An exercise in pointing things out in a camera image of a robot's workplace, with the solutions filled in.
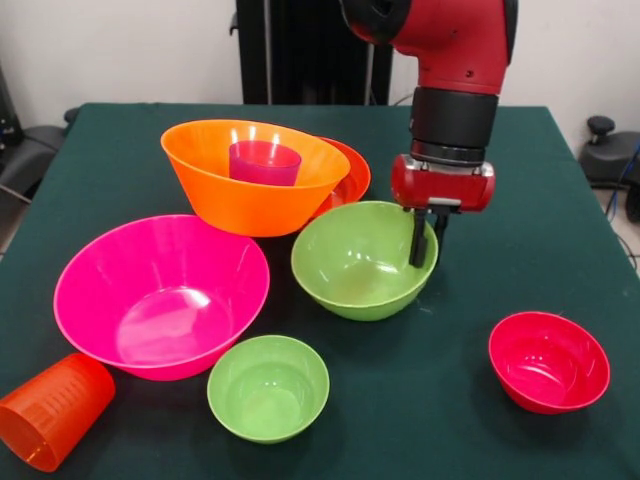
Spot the small green bowl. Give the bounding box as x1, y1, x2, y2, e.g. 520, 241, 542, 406
206, 334, 331, 445

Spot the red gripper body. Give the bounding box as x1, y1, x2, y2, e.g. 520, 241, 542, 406
390, 153, 498, 215

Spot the large green bowl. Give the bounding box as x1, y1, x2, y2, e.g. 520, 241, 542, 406
290, 200, 440, 322

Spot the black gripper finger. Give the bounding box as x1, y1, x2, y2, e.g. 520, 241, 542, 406
408, 208, 431, 268
433, 210, 452, 251

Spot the small pink bowl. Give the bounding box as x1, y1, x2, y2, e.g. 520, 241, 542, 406
488, 311, 612, 416

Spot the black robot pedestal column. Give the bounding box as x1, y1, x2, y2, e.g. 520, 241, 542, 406
229, 0, 404, 106

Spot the red-orange cup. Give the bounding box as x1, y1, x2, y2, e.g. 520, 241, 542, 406
0, 352, 117, 473

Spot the large orange bowl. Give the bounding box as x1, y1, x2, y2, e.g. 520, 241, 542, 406
160, 118, 351, 238

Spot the black pedestal leg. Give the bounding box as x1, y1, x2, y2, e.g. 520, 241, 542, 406
0, 124, 66, 201
578, 115, 640, 224

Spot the dark green table cloth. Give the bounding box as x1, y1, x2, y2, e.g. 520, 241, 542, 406
0, 102, 640, 480

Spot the large pink bowl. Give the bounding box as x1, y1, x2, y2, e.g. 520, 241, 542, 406
53, 214, 271, 382

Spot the red-orange bowl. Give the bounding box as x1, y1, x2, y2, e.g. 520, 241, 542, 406
312, 137, 373, 220

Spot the purple cup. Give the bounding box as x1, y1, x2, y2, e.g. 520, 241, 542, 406
228, 140, 303, 188

